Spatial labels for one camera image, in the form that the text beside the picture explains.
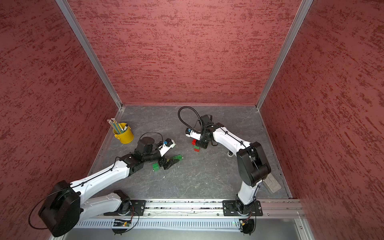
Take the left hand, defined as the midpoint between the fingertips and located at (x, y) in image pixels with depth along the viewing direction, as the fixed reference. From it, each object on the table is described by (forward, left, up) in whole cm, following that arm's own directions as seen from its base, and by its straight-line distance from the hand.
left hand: (173, 155), depth 81 cm
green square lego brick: (-3, +11, -8) cm, 14 cm away
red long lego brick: (+5, -11, +6) cm, 14 cm away
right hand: (+10, -15, -4) cm, 19 cm away
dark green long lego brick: (+3, -1, -10) cm, 10 cm away
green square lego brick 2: (+8, -13, -6) cm, 16 cm away
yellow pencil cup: (+14, +32, -4) cm, 35 cm away
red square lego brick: (+8, -13, -10) cm, 18 cm away
